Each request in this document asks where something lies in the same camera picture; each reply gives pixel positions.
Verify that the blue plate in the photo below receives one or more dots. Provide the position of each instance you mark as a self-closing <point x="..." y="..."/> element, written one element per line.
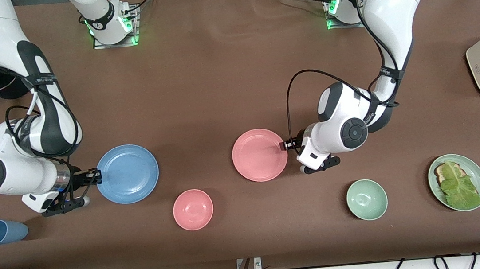
<point x="128" y="175"/>

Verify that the pink plate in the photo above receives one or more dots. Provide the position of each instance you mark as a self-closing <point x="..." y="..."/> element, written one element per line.
<point x="260" y="155"/>

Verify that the blue cup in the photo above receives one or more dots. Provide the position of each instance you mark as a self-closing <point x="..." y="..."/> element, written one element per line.
<point x="5" y="232"/>

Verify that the green lettuce leaf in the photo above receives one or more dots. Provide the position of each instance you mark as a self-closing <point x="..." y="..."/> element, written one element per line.
<point x="460" y="189"/>

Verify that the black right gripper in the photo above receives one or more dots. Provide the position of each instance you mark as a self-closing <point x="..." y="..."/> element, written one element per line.
<point x="78" y="178"/>

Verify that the green bowl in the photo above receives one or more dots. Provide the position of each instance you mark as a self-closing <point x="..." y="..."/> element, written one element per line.
<point x="367" y="199"/>

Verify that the metal table edge bracket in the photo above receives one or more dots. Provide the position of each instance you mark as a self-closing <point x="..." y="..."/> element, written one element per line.
<point x="258" y="262"/>

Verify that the pink bowl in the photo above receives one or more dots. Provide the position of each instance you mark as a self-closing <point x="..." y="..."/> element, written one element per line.
<point x="193" y="210"/>

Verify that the green plate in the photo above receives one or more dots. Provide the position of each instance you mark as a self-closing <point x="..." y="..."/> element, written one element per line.
<point x="478" y="176"/>

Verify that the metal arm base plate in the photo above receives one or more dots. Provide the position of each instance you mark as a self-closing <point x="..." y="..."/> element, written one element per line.
<point x="117" y="45"/>
<point x="344" y="26"/>

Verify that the toasted bread slice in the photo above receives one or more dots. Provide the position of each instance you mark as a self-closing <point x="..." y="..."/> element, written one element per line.
<point x="439" y="171"/>

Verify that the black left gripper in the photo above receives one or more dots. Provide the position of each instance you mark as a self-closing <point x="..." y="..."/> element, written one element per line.
<point x="293" y="143"/>

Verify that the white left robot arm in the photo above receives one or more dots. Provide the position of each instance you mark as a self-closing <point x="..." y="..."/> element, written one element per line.
<point x="391" y="7"/>

